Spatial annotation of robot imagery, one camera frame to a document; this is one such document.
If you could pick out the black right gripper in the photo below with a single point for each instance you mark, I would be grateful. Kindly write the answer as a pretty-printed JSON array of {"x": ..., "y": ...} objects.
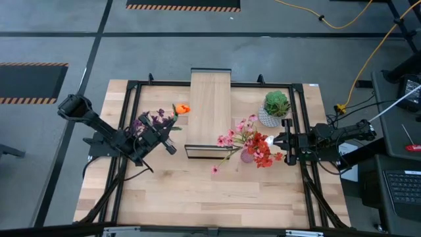
[{"x": 297, "y": 145}]

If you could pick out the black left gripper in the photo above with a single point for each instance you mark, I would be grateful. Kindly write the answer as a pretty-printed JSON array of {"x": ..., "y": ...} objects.
[{"x": 153, "y": 138}]

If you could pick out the white flower with leaves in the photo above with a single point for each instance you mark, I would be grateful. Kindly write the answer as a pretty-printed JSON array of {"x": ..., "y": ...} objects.
[{"x": 269, "y": 141}]

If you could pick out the red flower bunch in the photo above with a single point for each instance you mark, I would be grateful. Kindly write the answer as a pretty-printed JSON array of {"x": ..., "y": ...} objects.
[{"x": 261, "y": 148}]

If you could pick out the orange tulip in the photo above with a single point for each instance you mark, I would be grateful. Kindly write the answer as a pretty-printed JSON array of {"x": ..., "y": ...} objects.
[{"x": 182, "y": 109}]

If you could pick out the purple flower bunch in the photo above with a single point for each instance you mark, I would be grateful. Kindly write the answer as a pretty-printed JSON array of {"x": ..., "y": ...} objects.
[{"x": 136, "y": 125}]

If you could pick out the pink glass vase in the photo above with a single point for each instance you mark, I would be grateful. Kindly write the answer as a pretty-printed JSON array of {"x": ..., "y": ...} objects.
[{"x": 246, "y": 157}]

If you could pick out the pink blossom flower spray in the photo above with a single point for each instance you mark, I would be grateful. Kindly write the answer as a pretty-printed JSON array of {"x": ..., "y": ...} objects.
[{"x": 221, "y": 141}]

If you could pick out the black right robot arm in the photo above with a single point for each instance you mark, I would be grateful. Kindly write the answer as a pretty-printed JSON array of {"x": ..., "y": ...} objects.
[{"x": 329, "y": 136}]

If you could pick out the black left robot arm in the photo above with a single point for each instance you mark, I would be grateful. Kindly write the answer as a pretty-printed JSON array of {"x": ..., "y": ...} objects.
[{"x": 98, "y": 126}]

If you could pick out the green succulent in patterned pot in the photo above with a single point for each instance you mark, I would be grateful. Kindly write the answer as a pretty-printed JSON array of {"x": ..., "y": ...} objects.
[{"x": 276, "y": 103}]

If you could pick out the white label sticker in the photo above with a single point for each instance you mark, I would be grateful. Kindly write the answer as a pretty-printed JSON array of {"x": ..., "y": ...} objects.
[{"x": 313, "y": 85}]

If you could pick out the white paper sheet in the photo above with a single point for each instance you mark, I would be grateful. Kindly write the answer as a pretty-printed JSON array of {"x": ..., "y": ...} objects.
[{"x": 350, "y": 176}]

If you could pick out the dark gray side table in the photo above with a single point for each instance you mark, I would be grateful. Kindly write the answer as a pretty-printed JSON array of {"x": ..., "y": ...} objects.
[
  {"x": 378, "y": 197},
  {"x": 388, "y": 138}
]

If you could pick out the white rod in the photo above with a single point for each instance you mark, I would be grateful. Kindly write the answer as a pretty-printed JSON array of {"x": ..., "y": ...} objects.
[{"x": 394, "y": 104}]

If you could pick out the black mat with hazard stripes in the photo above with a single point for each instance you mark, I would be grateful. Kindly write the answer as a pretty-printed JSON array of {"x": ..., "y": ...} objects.
[
  {"x": 29, "y": 82},
  {"x": 184, "y": 2}
]

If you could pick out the black laptop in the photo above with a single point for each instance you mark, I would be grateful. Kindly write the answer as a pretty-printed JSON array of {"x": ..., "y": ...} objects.
[{"x": 404, "y": 187}]

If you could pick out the black device with screen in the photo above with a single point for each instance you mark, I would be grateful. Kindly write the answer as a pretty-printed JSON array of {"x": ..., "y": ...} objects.
[{"x": 411, "y": 92}]

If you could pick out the black stand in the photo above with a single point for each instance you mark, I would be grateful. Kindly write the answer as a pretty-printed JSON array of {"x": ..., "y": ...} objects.
[{"x": 403, "y": 70}]

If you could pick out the black crossbar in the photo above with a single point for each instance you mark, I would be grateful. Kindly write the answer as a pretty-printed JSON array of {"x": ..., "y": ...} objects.
[{"x": 49, "y": 232}]

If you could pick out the gray chair base leg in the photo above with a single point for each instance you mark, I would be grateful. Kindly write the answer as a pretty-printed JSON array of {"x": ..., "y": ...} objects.
[{"x": 10, "y": 150}]

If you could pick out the wooden shelf black frame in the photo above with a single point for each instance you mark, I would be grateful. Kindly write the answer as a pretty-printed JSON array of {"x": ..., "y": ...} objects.
[{"x": 208, "y": 108}]

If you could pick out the silver metal bracket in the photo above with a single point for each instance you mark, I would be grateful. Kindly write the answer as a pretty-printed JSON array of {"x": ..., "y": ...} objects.
[
  {"x": 121, "y": 230},
  {"x": 304, "y": 233}
]

